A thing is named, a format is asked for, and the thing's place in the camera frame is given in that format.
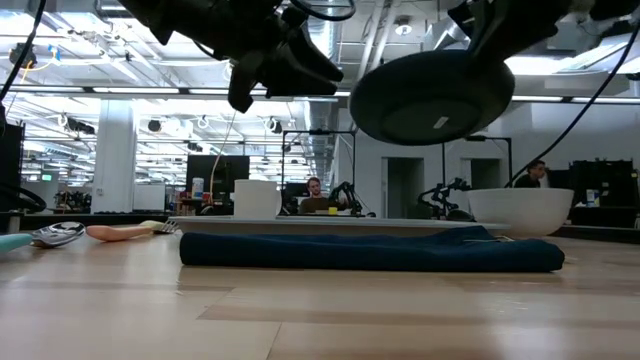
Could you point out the grey plastic tray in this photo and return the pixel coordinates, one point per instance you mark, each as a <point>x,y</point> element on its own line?
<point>325,223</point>

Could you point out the person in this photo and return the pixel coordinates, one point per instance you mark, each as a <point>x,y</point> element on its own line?
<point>532,175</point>
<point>314,202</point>

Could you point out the dark teal plate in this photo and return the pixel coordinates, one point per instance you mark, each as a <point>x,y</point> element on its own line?
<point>430,100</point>

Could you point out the white bowl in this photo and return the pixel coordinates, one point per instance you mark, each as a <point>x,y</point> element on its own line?
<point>520,210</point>

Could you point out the white and blue carton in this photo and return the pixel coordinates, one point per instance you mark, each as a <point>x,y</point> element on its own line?
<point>592,197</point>

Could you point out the black cabinet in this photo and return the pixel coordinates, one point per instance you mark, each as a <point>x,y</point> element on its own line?
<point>605,185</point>

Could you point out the black background robot arm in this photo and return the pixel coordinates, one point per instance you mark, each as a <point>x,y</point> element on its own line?
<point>347,195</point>
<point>442,195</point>

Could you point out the white column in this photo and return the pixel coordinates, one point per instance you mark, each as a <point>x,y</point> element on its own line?
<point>114,160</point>

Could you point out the white mug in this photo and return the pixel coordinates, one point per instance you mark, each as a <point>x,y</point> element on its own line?
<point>257,200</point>

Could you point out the black monitor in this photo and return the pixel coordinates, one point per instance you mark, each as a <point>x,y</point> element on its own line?
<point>225,170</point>

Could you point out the white container with blue lid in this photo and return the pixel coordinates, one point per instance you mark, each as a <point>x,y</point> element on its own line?
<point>197,189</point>

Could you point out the black panel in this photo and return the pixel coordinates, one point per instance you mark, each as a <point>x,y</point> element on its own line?
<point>11,165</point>

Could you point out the navy cloth napkin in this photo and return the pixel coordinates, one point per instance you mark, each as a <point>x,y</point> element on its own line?
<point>350,252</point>

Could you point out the white cabinet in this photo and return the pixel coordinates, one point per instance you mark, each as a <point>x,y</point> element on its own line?
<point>149,197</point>

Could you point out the black frame rig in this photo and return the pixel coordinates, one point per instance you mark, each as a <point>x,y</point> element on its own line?
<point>475,138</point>
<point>320,132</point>

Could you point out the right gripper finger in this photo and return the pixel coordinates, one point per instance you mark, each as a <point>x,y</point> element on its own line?
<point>461,17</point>
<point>485,25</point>

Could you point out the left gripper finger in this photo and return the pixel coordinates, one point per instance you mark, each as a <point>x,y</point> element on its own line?
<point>300,89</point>
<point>310,62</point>

